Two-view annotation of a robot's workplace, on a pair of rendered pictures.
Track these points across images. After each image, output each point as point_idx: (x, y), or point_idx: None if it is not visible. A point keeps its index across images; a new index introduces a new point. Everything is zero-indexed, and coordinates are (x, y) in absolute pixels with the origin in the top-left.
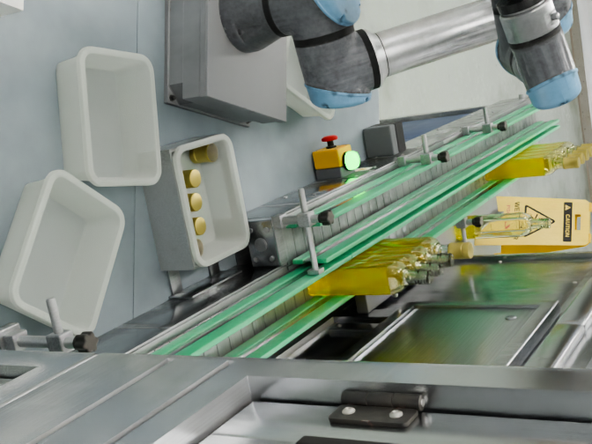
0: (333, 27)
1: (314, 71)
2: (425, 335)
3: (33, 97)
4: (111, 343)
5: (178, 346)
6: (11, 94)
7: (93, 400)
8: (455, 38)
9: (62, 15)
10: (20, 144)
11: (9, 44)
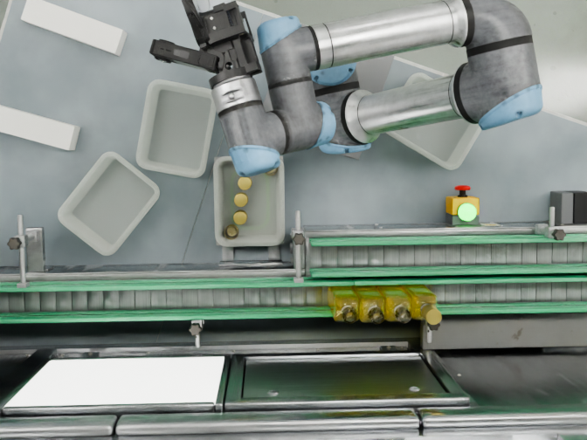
0: (316, 85)
1: None
2: (357, 369)
3: (135, 106)
4: (130, 267)
5: (141, 282)
6: (119, 103)
7: None
8: (409, 108)
9: None
10: (117, 134)
11: (125, 72)
